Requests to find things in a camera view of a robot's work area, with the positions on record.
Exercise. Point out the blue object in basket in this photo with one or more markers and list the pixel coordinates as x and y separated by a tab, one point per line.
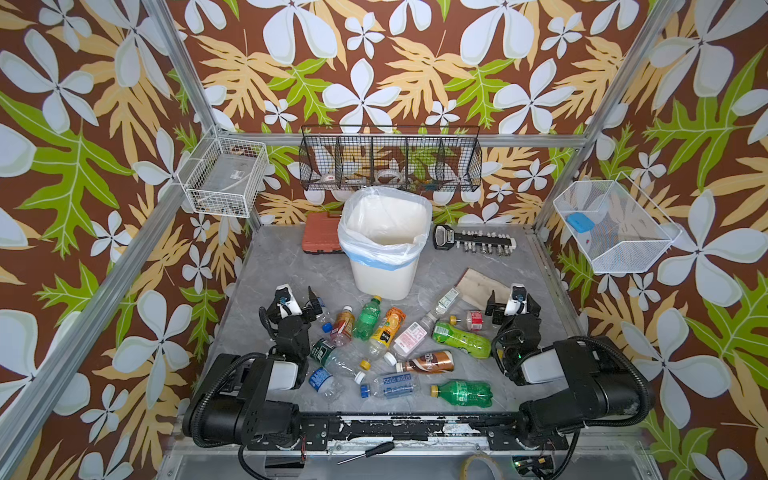
580	222

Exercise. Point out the white wire basket left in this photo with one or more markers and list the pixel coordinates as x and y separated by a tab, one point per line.
222	175

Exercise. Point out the clear blue cap bottle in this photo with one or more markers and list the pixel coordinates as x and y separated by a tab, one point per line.
325	319

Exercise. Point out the orange label juice bottle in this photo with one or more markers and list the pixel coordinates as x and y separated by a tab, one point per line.
380	342

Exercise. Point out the small red label bottle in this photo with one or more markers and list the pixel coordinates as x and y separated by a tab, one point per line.
473	321

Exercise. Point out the socket set on rail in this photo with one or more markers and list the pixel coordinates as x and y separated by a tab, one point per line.
446	238

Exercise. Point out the tape roll front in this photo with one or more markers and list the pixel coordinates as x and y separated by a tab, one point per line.
480	466

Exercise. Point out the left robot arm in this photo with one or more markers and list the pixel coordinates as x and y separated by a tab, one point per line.
231	406

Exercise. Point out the black handle screwdriver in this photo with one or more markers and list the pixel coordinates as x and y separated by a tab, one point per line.
374	451

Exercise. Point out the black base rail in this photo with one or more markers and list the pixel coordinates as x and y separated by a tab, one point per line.
319	432

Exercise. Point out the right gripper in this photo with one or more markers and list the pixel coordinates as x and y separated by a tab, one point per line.
513	317

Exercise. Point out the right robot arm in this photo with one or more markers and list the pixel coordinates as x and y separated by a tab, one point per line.
603	387

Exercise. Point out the brown coffee drink bottle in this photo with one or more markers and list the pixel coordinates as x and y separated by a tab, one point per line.
437	362

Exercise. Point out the blue label water bottle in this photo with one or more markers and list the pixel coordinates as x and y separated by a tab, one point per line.
325	384
390	386

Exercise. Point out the dark green label water bottle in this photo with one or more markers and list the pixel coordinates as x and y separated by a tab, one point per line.
344	361

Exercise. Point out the black wire wall basket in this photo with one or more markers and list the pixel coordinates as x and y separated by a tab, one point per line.
412	158

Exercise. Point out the large green bottle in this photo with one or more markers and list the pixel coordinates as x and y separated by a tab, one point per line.
475	345

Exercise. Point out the green soda bottle front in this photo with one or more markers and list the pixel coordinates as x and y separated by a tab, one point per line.
464	393

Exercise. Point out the red yellow label tea bottle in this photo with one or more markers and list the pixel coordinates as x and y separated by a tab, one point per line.
342	330

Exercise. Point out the small green soda bottle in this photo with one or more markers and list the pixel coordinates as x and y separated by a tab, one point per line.
368	319

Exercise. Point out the white mesh basket right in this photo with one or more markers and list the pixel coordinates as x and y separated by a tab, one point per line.
632	231

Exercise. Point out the blue label water bottle front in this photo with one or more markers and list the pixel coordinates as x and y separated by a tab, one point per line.
390	386

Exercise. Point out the pink label clear bottle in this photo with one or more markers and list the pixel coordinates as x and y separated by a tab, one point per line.
413	336

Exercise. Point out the red plastic tool case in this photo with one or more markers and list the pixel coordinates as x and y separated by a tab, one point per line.
321	233

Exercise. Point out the clear bottle green white label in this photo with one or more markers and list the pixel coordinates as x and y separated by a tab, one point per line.
446	302

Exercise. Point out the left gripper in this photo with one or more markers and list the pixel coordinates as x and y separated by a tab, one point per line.
291	318

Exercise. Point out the white plastic trash bin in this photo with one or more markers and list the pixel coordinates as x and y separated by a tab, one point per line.
391	285

